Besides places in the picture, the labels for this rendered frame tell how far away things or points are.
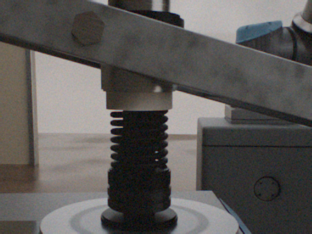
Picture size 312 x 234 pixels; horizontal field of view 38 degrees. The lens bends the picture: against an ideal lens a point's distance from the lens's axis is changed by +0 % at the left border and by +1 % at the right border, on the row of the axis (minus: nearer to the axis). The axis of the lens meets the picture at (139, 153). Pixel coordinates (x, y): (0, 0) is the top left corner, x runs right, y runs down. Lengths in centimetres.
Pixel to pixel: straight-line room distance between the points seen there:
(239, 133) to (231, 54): 98
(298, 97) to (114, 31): 19
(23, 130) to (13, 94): 44
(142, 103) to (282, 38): 116
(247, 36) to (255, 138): 34
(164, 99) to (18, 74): 529
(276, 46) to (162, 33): 115
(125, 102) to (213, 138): 98
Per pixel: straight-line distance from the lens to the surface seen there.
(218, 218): 52
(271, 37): 155
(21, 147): 577
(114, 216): 49
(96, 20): 41
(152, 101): 45
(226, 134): 141
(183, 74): 43
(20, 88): 572
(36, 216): 63
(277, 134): 144
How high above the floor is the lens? 98
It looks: 9 degrees down
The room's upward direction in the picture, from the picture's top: straight up
